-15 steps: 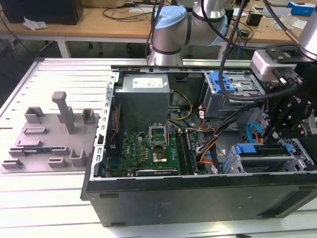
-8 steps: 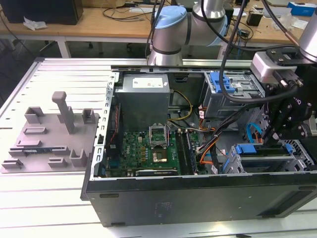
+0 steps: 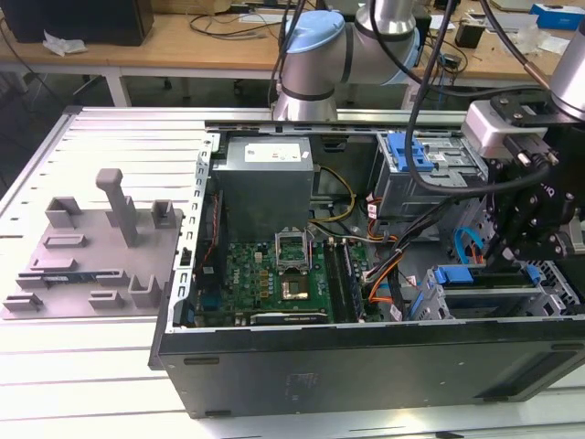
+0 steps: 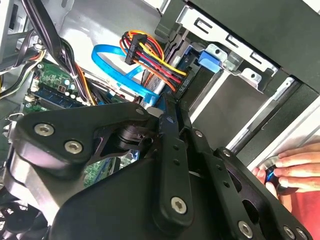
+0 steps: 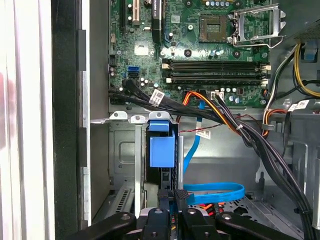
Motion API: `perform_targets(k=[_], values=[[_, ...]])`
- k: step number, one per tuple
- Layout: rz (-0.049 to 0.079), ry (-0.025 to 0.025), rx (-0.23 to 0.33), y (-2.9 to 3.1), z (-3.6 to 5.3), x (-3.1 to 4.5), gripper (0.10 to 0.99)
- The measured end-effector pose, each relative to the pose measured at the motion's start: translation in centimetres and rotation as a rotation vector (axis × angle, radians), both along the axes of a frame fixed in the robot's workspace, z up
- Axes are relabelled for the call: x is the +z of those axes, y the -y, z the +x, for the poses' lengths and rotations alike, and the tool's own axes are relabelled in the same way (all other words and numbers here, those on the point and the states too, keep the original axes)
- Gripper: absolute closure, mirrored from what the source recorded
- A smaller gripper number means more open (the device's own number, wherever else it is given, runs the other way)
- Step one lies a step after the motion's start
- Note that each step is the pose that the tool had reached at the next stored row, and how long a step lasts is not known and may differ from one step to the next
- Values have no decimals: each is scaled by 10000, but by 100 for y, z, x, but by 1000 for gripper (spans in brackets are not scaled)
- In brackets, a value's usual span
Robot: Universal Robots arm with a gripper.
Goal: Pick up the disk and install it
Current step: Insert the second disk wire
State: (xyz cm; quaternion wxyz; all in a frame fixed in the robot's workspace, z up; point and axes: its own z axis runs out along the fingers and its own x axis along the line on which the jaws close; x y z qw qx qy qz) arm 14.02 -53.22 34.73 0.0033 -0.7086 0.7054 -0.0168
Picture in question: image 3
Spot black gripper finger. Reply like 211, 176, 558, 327
484, 194, 540, 275
516, 214, 572, 264

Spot blue data wire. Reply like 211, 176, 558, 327
452, 226, 484, 265

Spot hard disk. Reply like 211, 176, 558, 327
406, 263, 545, 321

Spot grey metal disk bay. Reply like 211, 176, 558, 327
406, 260, 577, 321

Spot grey optical drive cage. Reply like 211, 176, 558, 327
369, 132, 490, 220

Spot blue plastic drive latch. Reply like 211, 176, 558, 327
386, 132, 433, 174

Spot white box with phone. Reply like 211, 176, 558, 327
538, 36, 575, 55

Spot clear plastic bags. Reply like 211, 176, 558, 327
502, 27, 549, 56

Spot blue cardboard box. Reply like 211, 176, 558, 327
529, 3, 585, 31

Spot silver flat device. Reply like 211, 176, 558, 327
484, 12, 534, 34

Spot installed RAM stick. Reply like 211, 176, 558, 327
340, 240, 369, 320

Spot black RAM slot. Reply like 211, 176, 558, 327
324, 240, 354, 323

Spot black PC case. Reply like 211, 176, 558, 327
148, 119, 585, 420

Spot metal socket cover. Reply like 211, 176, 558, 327
273, 227, 314, 275

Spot CPU socket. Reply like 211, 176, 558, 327
279, 269, 312, 303

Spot black graphics card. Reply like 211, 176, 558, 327
249, 312, 330, 327

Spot grey power supply unit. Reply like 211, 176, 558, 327
210, 136, 316, 232

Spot green motherboard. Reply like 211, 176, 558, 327
194, 240, 380, 327

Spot black case fan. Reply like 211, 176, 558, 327
197, 189, 229, 294

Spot wooden desk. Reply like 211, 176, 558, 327
0, 0, 585, 109

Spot grey parts rack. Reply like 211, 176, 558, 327
0, 167, 186, 324

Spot large black box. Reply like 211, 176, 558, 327
2, 0, 155, 47

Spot crumpled white plastic bag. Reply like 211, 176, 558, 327
43, 29, 88, 59

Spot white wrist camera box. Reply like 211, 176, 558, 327
461, 100, 549, 159

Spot black cable bundle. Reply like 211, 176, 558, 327
363, 196, 481, 287

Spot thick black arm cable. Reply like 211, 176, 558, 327
406, 0, 557, 196

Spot black cable with metal ferrule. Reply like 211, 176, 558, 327
479, 0, 552, 91

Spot orange wire loop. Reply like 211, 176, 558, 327
367, 273, 397, 305

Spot yellow power wires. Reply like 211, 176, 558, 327
310, 166, 357, 225

